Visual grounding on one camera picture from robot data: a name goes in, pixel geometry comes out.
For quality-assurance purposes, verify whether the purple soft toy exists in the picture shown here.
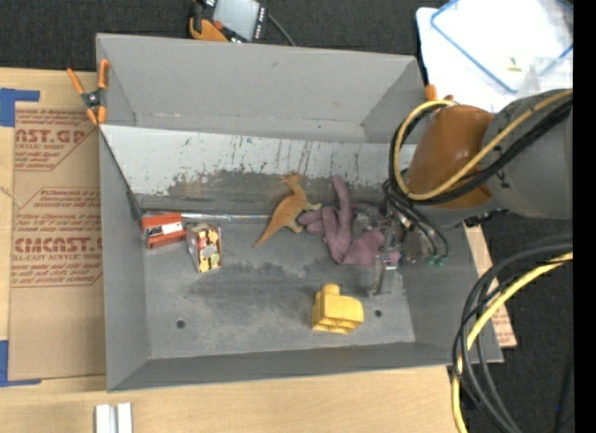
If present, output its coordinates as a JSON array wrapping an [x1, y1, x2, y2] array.
[[297, 174, 401, 267]]

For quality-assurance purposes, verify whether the grey metal bin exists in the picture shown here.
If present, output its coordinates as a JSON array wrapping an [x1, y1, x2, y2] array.
[[95, 33, 505, 393]]

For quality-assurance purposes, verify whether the yellow toy block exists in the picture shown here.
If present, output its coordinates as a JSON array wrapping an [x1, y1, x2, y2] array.
[[310, 283, 365, 335]]

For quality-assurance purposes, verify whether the red and white box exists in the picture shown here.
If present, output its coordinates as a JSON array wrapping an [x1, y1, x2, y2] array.
[[141, 211, 187, 250]]

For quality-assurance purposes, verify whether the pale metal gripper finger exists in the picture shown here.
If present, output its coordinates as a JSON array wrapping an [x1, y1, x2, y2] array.
[[372, 253, 400, 296], [352, 207, 388, 235]]

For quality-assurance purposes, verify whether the orange toy dinosaur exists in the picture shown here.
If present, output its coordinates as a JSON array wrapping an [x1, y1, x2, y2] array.
[[252, 173, 323, 250]]

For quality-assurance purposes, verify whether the brown cardboard board red print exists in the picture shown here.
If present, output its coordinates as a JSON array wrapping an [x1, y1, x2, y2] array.
[[0, 66, 518, 388]]

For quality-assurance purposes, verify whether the red and yellow packet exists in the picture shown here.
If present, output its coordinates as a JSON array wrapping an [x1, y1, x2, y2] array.
[[184, 222, 224, 275]]

